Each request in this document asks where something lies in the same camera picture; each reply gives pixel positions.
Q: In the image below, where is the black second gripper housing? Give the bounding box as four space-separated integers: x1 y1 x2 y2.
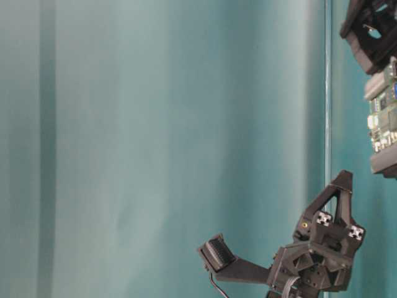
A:
340 0 396 75

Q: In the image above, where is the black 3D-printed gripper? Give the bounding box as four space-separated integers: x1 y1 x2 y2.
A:
197 170 365 297

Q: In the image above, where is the black sensor cable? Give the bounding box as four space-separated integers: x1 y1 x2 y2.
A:
209 273 232 298

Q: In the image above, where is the green PCB board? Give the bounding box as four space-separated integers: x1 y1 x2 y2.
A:
364 57 396 153

